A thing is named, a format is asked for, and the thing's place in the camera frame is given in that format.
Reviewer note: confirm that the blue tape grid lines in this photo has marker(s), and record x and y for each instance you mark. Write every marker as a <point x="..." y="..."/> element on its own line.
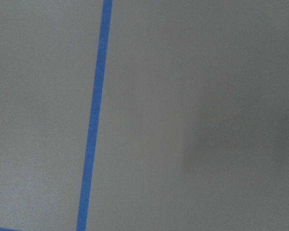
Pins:
<point x="52" y="65"/>

